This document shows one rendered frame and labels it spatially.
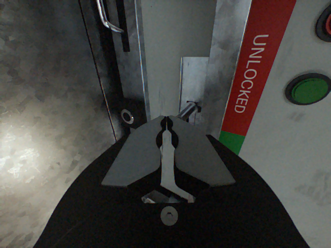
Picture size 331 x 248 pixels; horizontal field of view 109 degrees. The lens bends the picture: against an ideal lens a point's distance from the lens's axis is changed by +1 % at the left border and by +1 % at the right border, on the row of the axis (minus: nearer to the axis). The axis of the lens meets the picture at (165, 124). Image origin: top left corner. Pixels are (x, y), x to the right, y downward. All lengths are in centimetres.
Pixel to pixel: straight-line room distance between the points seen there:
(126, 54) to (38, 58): 12
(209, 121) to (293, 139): 11
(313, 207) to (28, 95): 43
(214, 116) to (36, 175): 27
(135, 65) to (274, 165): 27
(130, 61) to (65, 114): 14
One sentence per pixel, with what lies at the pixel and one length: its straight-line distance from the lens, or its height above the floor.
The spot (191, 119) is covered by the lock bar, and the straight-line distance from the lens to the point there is 23.
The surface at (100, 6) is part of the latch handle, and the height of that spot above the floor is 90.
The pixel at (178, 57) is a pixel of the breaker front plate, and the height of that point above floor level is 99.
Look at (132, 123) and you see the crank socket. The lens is 26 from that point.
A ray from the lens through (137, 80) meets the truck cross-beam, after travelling 24.
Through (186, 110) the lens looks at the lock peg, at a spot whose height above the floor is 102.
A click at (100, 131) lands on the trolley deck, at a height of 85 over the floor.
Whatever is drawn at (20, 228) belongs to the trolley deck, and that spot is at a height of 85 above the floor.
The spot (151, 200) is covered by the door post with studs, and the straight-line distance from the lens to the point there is 44.
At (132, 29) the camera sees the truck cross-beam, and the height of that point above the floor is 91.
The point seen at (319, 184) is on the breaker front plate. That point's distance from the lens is 28.
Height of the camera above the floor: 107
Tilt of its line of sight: 26 degrees down
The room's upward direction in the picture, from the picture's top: 105 degrees clockwise
